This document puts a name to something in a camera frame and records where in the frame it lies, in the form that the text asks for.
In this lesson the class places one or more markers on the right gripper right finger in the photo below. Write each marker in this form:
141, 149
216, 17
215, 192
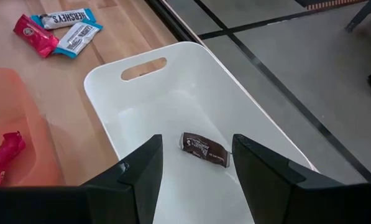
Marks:
272, 193

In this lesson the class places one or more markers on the blue white Hershey's candy bar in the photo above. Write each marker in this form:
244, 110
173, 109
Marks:
78, 37
64, 18

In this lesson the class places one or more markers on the dark mat with striped edge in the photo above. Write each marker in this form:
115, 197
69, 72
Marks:
309, 2

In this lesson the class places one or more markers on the red KitKat candy bar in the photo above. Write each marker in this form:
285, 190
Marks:
36, 35
5, 152

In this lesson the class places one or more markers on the brown Hershey's candy bar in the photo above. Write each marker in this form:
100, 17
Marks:
204, 149

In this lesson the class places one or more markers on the white plastic bin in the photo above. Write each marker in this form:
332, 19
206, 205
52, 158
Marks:
188, 102

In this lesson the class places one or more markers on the orange translucent plastic bin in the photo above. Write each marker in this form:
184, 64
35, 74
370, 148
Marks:
17, 99

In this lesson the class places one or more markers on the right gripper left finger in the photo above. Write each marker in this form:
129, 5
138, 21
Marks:
135, 186

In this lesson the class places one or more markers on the grey metal stand leg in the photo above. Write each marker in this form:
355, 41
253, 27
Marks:
359, 17

